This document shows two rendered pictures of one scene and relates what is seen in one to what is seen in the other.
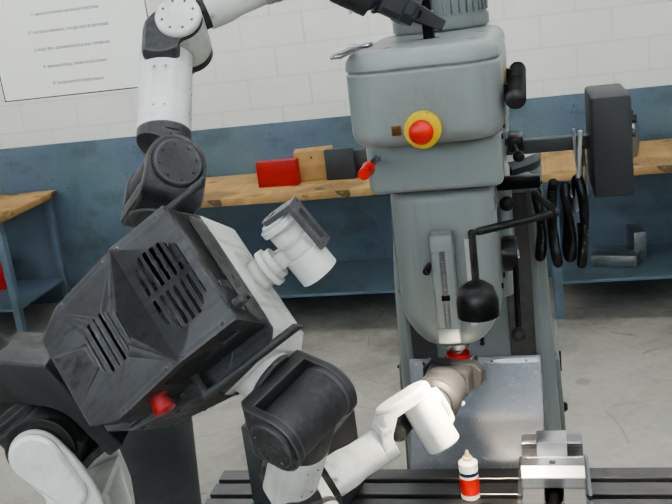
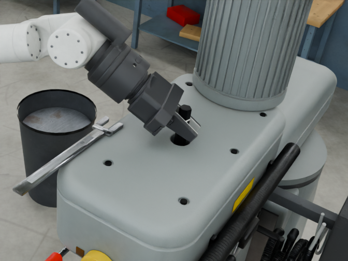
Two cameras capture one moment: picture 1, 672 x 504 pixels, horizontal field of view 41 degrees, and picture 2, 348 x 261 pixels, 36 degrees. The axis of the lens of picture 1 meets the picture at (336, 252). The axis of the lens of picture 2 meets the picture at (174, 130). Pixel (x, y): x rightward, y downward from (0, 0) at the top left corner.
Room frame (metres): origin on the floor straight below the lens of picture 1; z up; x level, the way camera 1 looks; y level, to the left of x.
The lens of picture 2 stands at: (0.93, -0.37, 2.45)
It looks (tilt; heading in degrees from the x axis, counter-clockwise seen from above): 35 degrees down; 12
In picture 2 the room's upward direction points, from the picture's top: 9 degrees clockwise
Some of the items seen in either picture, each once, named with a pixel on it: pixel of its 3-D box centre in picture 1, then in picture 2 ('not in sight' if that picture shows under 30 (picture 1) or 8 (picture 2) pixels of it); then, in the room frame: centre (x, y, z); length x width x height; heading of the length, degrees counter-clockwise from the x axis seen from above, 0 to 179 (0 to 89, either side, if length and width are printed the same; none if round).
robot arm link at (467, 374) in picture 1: (447, 384); not in sight; (1.60, -0.18, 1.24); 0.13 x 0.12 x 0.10; 66
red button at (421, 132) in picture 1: (421, 131); not in sight; (1.44, -0.16, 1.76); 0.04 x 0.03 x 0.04; 77
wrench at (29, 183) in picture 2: (349, 50); (70, 153); (1.56, -0.07, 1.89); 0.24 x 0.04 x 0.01; 167
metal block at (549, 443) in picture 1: (552, 449); not in sight; (1.65, -0.39, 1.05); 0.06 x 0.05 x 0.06; 76
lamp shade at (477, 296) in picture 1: (477, 297); not in sight; (1.45, -0.23, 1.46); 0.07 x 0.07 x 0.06
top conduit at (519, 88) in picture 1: (514, 82); (249, 204); (1.69, -0.37, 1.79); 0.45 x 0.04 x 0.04; 167
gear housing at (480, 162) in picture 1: (442, 146); not in sight; (1.73, -0.23, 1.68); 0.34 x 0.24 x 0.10; 167
